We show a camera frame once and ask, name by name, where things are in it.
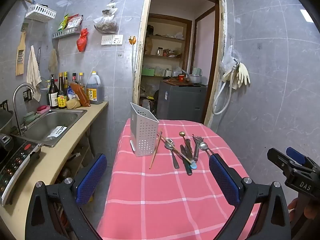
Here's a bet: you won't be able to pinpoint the brown seasoning packet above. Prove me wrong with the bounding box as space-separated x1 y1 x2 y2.
69 82 91 108

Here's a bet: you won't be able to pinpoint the white plastic wall basket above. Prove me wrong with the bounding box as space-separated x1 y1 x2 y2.
25 3 57 20

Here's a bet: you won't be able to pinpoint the beige kitchen counter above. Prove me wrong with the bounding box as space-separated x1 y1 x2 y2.
0 101 109 233

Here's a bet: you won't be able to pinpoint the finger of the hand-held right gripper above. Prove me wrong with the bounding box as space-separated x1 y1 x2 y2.
267 148 293 172
286 147 320 174

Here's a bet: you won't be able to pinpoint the pink checked tablecloth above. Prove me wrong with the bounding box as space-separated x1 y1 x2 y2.
96 117 262 240

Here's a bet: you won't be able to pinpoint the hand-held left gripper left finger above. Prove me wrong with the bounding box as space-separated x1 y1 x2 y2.
25 153 108 240

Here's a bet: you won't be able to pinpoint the wooden chopstick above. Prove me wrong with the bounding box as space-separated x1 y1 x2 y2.
149 128 163 170
157 133 192 164

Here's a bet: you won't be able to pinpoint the black induction cooker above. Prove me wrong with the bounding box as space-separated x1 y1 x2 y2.
0 133 42 205

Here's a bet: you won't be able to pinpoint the white hanging towel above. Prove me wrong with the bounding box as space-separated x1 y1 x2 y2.
26 45 42 102

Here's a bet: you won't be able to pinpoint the person's right hand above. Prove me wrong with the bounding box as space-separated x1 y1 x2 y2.
287 197 320 220

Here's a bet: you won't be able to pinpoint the dark pump bottle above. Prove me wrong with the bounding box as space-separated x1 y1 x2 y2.
47 74 59 109

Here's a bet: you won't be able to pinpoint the dark wok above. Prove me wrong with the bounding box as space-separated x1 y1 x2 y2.
0 108 13 133

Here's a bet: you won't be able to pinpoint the red plastic bag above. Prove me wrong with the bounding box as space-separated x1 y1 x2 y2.
76 28 89 53

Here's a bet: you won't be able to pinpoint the white perforated utensil holder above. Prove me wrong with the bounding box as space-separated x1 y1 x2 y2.
130 102 160 157

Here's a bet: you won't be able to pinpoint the steel faucet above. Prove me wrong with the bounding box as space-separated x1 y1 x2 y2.
12 83 37 136

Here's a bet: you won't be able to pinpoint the wooden shelf unit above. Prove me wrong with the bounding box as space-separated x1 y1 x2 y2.
139 13 193 81

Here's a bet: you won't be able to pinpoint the small gold spoon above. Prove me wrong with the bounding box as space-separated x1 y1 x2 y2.
179 131 193 155

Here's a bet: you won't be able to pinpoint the large steel spoon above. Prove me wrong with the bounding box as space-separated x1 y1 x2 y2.
164 138 180 169

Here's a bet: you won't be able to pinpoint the large dark oil jug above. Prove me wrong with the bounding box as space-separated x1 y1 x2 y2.
86 71 104 105

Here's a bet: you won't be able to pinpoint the wooden grater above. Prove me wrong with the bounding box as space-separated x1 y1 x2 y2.
15 28 28 76

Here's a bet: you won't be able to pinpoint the white perforated sink strainer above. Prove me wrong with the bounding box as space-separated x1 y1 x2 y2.
47 125 68 139

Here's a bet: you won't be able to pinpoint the clear bag of dried goods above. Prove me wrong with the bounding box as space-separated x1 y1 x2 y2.
93 0 118 34

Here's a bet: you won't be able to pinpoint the wooden door frame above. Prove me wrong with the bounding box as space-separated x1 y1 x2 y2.
132 0 227 128

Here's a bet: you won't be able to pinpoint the amber sauce bottle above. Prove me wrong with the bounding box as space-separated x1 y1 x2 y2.
78 72 87 94

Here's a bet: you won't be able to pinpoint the steel sink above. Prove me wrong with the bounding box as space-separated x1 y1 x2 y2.
14 109 88 148

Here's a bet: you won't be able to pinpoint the black handled knife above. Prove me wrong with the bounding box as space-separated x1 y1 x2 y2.
180 144 193 176

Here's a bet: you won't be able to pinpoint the steel pot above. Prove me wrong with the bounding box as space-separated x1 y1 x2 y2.
186 73 203 85

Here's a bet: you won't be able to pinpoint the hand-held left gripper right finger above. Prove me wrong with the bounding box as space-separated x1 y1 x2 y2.
209 154 292 240

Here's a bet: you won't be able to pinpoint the clear hanging plastic bags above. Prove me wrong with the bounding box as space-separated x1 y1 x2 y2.
220 45 241 73

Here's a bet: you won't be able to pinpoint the white hose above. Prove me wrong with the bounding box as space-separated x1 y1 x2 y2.
212 65 238 116

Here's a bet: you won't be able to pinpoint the grey washing machine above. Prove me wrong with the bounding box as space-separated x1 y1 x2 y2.
156 80 208 124

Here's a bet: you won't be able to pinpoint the cream rubber gloves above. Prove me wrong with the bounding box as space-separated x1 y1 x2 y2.
222 61 251 90

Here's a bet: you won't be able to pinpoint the green dish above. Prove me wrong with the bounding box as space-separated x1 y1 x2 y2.
23 111 41 123

